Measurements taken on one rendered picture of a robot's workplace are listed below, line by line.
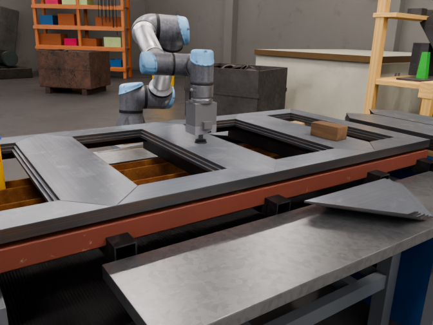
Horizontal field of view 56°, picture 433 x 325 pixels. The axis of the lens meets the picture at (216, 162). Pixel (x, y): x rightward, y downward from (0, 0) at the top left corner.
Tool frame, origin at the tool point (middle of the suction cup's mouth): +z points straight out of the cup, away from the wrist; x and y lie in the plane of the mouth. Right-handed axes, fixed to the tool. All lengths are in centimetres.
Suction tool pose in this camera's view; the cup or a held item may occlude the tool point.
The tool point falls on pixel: (200, 146)
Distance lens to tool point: 140.7
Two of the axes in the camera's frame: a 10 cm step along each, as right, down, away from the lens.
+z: -0.3, 9.5, 3.0
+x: -5.5, -2.6, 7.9
